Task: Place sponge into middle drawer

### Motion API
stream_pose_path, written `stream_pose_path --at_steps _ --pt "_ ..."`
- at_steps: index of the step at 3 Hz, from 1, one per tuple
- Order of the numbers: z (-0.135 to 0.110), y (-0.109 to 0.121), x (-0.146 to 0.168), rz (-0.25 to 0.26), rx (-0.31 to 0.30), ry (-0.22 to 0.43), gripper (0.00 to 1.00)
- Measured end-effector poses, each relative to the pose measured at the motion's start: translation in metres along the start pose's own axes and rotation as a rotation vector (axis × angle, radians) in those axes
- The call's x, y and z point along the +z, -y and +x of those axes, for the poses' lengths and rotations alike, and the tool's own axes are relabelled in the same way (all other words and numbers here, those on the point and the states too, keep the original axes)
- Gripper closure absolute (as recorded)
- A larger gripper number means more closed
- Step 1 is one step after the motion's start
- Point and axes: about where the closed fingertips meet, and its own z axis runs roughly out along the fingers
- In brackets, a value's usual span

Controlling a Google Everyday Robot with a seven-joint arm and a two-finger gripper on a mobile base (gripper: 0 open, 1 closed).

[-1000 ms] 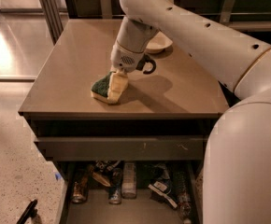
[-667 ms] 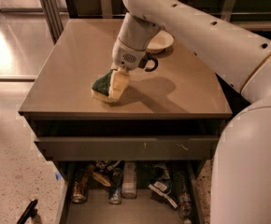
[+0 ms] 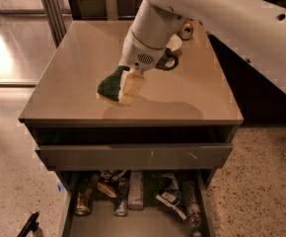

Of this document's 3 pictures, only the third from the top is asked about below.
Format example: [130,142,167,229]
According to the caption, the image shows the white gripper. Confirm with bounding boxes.
[117,28,180,107]

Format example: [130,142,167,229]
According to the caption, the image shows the green and yellow sponge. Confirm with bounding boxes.
[97,65,130,106]

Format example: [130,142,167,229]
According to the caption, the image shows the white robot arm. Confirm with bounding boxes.
[120,0,286,105]

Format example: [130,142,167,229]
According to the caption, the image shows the grey drawer cabinet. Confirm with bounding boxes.
[19,19,245,190]

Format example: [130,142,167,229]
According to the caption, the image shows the grey top drawer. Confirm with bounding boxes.
[36,143,233,171]

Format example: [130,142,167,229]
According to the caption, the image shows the brown can in drawer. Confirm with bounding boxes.
[74,179,93,216]

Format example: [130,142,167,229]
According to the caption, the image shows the blue can in drawer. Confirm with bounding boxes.
[114,178,129,216]

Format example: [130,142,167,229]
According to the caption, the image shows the grey open middle drawer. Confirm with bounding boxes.
[62,170,216,237]

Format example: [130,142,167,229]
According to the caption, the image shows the white bowl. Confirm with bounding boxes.
[167,35,182,57]

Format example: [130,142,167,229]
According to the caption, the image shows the orange soda can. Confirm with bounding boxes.
[178,22,193,40]

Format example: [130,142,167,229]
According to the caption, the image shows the dark snack bag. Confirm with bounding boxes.
[91,170,128,198]

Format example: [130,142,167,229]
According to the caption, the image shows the black and white packet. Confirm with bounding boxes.
[156,173,186,220]

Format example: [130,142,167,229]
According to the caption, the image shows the clear plastic bottle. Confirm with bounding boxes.
[128,171,144,210]

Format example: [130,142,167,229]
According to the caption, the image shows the crinkled water bottle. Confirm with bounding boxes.
[182,181,201,237]

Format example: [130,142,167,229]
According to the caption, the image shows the black object on floor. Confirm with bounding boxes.
[17,211,39,237]

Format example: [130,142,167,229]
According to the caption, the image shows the metal wall bracket left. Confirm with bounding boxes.
[105,0,118,21]

